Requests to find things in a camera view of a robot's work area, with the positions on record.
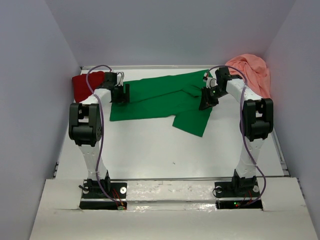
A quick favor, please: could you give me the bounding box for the green t shirt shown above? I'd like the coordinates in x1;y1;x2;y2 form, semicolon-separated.
109;69;212;137

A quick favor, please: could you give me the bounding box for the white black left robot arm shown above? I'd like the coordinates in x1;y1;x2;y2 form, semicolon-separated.
68;71;130;202

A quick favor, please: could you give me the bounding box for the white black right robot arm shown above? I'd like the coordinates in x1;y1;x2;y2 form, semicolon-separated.
198;65;274;199

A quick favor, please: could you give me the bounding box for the dark red t shirt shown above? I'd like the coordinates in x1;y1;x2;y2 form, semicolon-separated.
71;71;105;103

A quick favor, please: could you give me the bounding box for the salmon pink t shirt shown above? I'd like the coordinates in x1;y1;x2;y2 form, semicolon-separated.
225;54;271;98

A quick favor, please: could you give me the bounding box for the white front cover board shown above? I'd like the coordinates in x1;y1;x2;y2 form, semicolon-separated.
30;177;317;240

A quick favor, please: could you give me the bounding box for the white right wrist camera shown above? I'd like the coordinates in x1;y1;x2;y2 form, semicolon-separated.
203;73;217;89

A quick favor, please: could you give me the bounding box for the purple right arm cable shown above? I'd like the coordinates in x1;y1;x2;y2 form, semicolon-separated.
203;65;267;207

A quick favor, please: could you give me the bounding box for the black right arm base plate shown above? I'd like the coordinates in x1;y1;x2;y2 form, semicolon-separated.
212;181;263;210

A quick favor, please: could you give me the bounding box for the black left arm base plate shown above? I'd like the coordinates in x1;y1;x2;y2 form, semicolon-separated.
79;180;128;211

